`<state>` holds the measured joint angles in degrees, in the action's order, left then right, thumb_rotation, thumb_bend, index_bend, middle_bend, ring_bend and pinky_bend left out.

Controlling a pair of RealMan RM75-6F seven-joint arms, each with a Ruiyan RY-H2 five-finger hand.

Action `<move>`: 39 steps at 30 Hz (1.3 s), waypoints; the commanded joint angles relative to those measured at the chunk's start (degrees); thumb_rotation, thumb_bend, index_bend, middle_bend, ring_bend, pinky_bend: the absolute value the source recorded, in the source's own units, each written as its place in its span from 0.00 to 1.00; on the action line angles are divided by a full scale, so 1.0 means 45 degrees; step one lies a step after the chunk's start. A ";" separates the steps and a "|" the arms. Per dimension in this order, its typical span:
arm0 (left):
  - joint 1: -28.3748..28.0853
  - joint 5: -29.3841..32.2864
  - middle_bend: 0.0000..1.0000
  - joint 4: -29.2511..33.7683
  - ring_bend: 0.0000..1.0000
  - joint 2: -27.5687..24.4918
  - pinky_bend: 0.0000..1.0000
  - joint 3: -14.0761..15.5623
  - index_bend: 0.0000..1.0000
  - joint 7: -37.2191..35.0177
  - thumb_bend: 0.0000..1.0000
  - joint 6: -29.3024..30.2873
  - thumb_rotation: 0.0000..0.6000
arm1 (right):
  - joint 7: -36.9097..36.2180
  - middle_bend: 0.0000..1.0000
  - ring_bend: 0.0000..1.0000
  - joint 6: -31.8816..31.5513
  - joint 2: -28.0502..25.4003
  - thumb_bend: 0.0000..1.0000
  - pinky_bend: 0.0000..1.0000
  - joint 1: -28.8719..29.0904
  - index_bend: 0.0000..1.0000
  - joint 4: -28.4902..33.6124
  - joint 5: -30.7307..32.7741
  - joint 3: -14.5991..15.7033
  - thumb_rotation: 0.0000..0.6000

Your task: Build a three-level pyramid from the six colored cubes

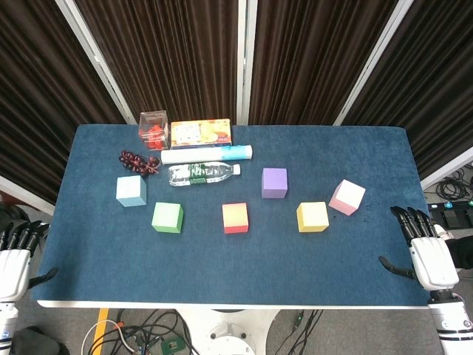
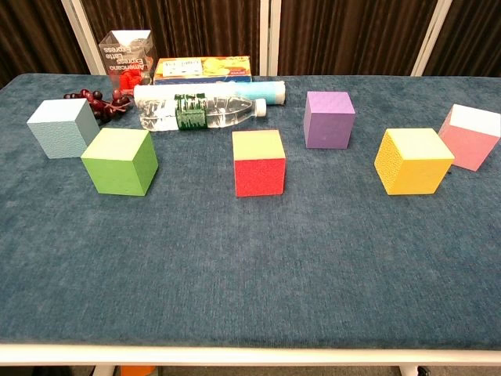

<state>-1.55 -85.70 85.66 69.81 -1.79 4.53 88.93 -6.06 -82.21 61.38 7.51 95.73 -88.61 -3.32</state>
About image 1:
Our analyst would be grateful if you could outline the yellow floor tape strip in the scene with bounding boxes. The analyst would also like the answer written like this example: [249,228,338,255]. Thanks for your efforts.
[90,308,111,355]

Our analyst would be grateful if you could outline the white table pedestal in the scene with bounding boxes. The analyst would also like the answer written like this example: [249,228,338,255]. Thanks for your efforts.
[173,307,284,355]

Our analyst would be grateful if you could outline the blue table cloth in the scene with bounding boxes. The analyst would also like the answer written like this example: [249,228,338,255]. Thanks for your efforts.
[30,124,441,308]

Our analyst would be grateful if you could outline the orange cracker box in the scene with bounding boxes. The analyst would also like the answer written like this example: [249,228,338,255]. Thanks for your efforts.
[170,118,233,150]

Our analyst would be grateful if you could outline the red cube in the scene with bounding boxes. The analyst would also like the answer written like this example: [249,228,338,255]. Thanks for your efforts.
[222,202,249,234]

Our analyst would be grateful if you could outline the white sneaker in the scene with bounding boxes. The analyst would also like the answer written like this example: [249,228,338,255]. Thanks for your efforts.
[432,221,456,241]

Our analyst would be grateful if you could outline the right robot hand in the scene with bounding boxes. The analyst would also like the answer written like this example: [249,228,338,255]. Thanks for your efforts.
[378,206,460,292]

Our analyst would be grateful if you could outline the brown curtain partition panel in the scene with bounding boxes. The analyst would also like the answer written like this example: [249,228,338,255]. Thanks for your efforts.
[55,0,248,126]
[243,0,415,126]
[332,0,473,189]
[0,0,137,215]

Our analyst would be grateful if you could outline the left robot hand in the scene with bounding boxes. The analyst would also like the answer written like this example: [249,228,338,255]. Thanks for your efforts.
[0,220,59,301]

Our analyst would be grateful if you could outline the black trouser leg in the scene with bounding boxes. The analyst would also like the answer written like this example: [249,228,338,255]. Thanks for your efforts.
[445,236,473,271]

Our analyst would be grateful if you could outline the light blue cube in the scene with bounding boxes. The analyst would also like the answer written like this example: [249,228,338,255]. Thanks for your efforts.
[115,175,148,208]

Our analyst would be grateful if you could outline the black foot pedal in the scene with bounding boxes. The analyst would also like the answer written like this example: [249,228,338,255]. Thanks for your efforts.
[426,201,473,230]

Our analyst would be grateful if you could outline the green cube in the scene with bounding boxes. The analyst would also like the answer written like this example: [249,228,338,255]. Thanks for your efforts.
[151,201,185,234]

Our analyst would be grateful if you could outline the clear coffee capsule box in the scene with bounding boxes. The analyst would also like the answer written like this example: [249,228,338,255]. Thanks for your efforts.
[138,109,171,150]

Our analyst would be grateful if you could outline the purple cube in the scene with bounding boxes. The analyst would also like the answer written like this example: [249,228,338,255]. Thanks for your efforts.
[261,167,289,200]

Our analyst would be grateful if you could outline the black floor cable bundle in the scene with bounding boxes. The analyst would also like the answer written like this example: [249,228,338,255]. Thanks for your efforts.
[110,308,197,355]

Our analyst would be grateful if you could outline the white and cyan tube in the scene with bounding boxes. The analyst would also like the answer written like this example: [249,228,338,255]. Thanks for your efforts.
[160,144,254,166]

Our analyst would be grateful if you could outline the yellow cube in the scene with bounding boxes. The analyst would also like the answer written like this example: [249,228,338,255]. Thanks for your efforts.
[296,201,330,233]

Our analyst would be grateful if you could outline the green circuit board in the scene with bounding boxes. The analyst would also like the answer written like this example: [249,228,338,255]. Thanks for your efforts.
[161,336,185,355]

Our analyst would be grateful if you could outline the pink cube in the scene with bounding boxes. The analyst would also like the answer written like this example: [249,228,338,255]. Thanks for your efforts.
[328,179,367,216]

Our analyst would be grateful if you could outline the black floor cable coil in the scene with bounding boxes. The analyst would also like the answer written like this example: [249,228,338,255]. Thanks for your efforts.
[435,168,473,203]

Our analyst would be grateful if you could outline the clear plastic water bottle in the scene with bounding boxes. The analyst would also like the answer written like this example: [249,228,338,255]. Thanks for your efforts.
[168,162,242,188]

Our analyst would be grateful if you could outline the dark red grape bunch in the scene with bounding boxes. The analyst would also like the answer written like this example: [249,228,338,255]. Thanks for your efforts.
[118,149,162,178]

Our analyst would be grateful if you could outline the black cables with green plug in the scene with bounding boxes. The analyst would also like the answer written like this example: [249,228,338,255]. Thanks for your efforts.
[275,308,326,355]

